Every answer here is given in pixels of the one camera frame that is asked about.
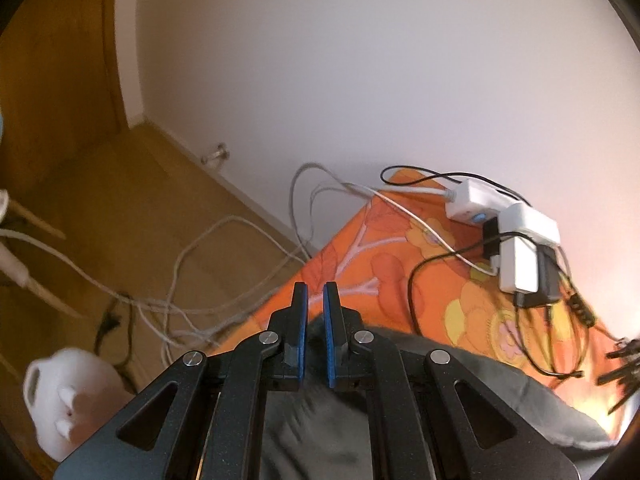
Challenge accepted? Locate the white cable bundle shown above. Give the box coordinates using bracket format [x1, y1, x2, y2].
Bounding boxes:
[0, 161, 452, 361]

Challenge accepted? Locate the wooden door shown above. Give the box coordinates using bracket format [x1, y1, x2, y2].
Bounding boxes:
[1, 0, 127, 195]

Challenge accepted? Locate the black power cable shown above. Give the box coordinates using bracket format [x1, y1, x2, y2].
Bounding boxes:
[380, 164, 599, 380]

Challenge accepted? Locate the orange floral bed sheet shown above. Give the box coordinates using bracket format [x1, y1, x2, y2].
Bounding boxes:
[209, 167, 626, 441]

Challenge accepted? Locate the small black tripod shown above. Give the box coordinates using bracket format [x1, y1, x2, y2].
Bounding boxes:
[596, 338, 640, 415]

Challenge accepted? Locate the white plastic jug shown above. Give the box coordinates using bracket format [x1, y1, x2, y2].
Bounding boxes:
[23, 348, 134, 463]

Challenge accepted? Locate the white charger adapter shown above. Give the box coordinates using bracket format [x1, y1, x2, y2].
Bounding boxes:
[498, 202, 561, 294]

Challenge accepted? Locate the metal door stopper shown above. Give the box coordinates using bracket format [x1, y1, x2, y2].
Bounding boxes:
[201, 143, 230, 166]

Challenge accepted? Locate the black power adapter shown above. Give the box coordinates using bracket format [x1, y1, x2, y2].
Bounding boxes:
[513, 245, 561, 309]

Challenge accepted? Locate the white power strip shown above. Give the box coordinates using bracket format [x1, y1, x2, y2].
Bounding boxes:
[445, 179, 527, 226]

